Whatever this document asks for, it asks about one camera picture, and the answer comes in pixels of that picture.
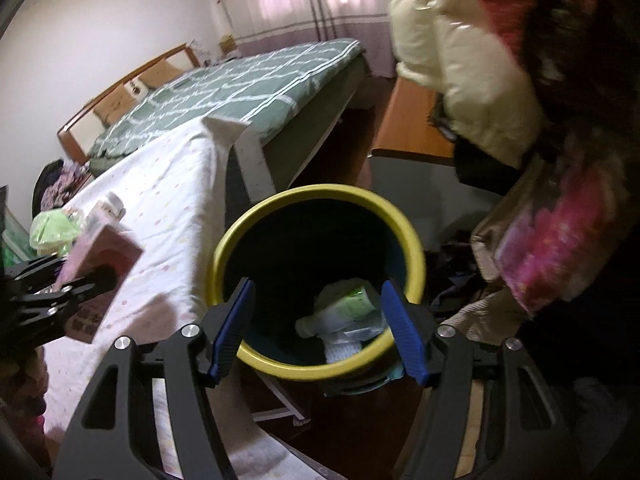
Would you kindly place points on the brown pillow left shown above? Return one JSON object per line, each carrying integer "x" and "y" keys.
{"x": 115, "y": 105}

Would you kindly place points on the white pill bottle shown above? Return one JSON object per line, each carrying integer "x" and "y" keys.
{"x": 109, "y": 206}

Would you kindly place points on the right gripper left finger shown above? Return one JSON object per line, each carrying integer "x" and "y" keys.
{"x": 142, "y": 392}

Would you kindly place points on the yellow rimmed trash bin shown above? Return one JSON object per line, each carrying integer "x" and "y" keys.
{"x": 295, "y": 244}

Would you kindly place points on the wooden top desk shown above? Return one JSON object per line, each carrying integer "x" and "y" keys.
{"x": 411, "y": 165}

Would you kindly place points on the bed with green quilt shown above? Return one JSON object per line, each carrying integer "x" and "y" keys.
{"x": 291, "y": 98}

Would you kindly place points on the brown pillow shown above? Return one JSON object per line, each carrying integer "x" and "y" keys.
{"x": 159, "y": 74}
{"x": 115, "y": 105}

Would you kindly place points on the pink floral garment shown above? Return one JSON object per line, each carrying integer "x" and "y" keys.
{"x": 548, "y": 240}

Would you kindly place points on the clothes on nightstand chair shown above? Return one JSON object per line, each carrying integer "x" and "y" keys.
{"x": 57, "y": 184}

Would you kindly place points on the green plastic bottle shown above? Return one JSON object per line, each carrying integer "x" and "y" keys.
{"x": 347, "y": 315}

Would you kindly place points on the pink box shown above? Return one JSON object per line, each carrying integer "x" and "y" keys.
{"x": 105, "y": 253}

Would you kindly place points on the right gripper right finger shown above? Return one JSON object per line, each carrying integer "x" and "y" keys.
{"x": 488, "y": 415}

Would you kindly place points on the pink white curtains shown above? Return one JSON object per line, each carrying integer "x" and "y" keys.
{"x": 259, "y": 26}

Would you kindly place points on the wooden headboard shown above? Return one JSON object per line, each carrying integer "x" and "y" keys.
{"x": 78, "y": 134}

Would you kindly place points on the cream puffer jacket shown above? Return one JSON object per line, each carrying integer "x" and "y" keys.
{"x": 449, "y": 47}

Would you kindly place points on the brown pillow right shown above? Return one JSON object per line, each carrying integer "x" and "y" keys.
{"x": 159, "y": 74}

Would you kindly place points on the white dotted table cloth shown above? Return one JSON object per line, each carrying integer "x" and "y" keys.
{"x": 173, "y": 190}

